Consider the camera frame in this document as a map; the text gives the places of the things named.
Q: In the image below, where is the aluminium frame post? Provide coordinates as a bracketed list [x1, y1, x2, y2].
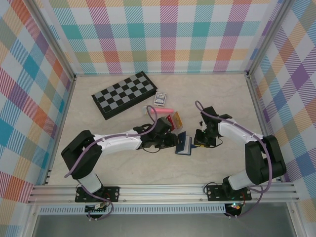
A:
[29, 0, 77, 81]
[246, 0, 295, 79]

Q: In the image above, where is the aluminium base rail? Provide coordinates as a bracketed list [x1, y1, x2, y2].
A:
[26, 183, 301, 205]

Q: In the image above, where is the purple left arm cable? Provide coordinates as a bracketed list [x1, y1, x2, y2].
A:
[64, 105, 160, 222]

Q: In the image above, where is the pink toy microphone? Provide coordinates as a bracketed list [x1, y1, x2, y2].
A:
[142, 105, 175, 116]

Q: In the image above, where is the aluminium side frame rail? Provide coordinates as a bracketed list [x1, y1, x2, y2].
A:
[43, 76, 77, 186]
[246, 74, 282, 184]

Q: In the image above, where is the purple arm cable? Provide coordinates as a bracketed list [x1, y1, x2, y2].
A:
[64, 105, 160, 222]
[195, 100, 275, 220]

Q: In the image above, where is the clear acrylic card organizer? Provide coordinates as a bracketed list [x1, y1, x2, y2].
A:
[165, 111, 185, 131]

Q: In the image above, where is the thin aluminium frame rail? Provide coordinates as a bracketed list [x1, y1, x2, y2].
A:
[74, 71, 250, 76]

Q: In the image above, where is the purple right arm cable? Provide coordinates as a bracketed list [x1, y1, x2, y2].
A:
[195, 100, 275, 220]

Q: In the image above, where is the blue playing card box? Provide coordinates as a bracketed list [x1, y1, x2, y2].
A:
[153, 91, 167, 107]

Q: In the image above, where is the blue leather card holder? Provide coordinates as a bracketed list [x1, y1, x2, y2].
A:
[174, 130, 198, 156]

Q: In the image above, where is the black grey chessboard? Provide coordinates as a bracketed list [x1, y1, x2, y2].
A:
[91, 71, 158, 121]

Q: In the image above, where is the gold card stack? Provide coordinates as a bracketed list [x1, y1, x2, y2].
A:
[172, 111, 184, 129]

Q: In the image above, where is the small electronics board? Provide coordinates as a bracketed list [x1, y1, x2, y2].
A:
[85, 203, 110, 214]
[226, 202, 243, 212]

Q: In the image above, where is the perforated metal cable tray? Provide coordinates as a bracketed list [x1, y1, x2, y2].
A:
[38, 206, 227, 216]

